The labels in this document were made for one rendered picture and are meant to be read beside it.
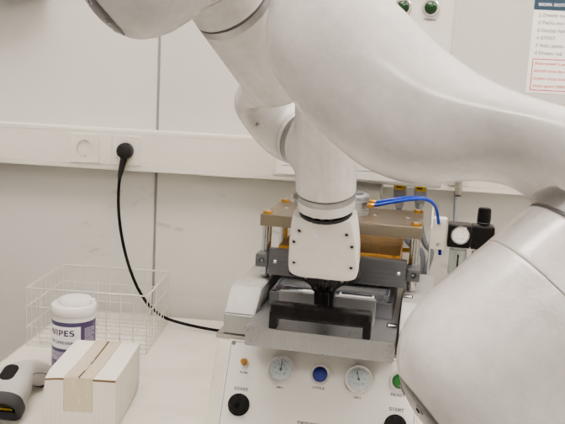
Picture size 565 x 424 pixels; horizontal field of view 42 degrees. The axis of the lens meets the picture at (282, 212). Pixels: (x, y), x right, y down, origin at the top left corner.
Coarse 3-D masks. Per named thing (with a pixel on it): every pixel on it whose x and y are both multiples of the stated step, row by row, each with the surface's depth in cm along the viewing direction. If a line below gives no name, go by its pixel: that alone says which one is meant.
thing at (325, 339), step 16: (336, 304) 113; (352, 304) 112; (368, 304) 112; (400, 304) 125; (256, 320) 112; (288, 320) 113; (384, 320) 115; (256, 336) 108; (272, 336) 108; (288, 336) 107; (304, 336) 107; (320, 336) 106; (336, 336) 106; (352, 336) 107; (384, 336) 107; (320, 352) 107; (336, 352) 106; (352, 352) 106; (368, 352) 105; (384, 352) 105
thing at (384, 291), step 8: (280, 280) 122; (288, 280) 123; (296, 280) 123; (304, 280) 123; (344, 288) 120; (352, 288) 120; (360, 288) 120; (368, 288) 121; (376, 288) 121; (384, 288) 121
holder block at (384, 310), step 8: (272, 288) 121; (392, 288) 125; (272, 296) 119; (392, 296) 120; (376, 304) 116; (384, 304) 115; (392, 304) 115; (376, 312) 116; (384, 312) 116; (392, 312) 115
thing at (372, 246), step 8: (288, 240) 129; (360, 240) 132; (368, 240) 133; (376, 240) 133; (384, 240) 134; (392, 240) 134; (400, 240) 134; (368, 248) 125; (376, 248) 126; (384, 248) 126; (392, 248) 126; (400, 248) 127; (408, 248) 131; (376, 256) 121; (384, 256) 121; (392, 256) 121; (400, 256) 124
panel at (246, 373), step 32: (256, 352) 115; (288, 352) 114; (224, 384) 114; (256, 384) 114; (288, 384) 113; (320, 384) 112; (384, 384) 111; (224, 416) 113; (256, 416) 112; (288, 416) 111; (320, 416) 111; (352, 416) 110; (384, 416) 109; (416, 416) 109
